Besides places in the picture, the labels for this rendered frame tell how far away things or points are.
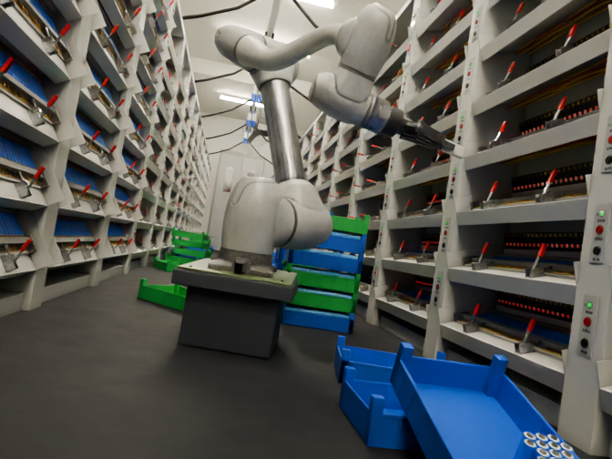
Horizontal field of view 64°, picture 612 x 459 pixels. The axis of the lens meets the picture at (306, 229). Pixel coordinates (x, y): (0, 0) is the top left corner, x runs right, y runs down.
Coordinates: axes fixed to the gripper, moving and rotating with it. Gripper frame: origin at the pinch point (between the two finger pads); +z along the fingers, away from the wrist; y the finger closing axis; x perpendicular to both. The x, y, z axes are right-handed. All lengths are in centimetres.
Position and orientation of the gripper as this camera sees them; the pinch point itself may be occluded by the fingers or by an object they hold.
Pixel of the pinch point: (452, 148)
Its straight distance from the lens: 139.2
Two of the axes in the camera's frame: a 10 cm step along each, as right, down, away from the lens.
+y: 1.7, -0.1, -9.9
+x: 3.6, -9.3, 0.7
